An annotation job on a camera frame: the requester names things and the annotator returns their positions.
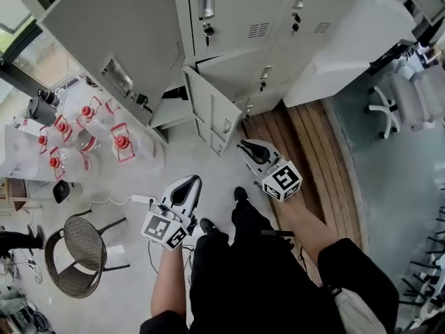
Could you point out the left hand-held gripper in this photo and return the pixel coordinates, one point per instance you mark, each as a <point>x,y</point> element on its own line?
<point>161,228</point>

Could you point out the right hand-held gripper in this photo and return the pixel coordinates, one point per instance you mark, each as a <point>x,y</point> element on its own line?
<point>283,181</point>

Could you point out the grey metal locker cabinet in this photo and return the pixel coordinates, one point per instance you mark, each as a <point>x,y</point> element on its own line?
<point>104,30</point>

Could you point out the person's right forearm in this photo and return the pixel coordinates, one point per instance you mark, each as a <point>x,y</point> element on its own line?
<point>306,228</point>

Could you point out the light grey shoulder bag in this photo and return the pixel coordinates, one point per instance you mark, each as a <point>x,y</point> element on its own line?
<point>358,311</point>

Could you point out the person's left forearm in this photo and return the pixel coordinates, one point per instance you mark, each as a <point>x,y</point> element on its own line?
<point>168,284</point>

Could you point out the person's black left shoe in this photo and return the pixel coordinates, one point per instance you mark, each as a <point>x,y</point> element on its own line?
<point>207,225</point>

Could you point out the person's black shoe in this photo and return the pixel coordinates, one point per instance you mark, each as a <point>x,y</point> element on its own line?
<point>241,193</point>
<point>207,225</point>

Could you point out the person's black right shoe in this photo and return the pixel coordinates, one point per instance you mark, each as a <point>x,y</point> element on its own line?
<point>241,193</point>

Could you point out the white power strip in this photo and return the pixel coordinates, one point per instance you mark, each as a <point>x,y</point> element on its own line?
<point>142,198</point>

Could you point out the wooden plank steps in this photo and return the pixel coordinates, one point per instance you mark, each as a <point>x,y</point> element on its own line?
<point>320,151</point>

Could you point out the group of clear red-capped jugs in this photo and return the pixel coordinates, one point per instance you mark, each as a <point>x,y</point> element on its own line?
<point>87,141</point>

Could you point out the person's black clothed body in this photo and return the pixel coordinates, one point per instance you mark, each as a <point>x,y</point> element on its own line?
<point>250,284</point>

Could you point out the brown wicker chair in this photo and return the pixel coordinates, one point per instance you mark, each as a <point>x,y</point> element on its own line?
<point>83,242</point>

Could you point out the white block furniture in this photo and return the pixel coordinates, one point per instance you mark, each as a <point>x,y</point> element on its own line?
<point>340,64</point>

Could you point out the black and white small appliance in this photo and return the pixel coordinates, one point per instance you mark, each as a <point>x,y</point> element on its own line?
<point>62,190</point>

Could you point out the white office chair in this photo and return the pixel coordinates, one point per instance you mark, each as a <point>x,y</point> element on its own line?
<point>403,99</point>

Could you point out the dark grey cylindrical container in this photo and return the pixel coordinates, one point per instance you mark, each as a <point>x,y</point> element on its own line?
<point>40,111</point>

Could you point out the black lidded mug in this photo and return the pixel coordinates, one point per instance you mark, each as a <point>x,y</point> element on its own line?
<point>48,96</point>

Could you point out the white carton box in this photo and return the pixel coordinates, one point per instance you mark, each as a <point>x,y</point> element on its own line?
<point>21,151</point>

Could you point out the row of black metal chairs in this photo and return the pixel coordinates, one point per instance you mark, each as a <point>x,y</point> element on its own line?
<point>427,256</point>

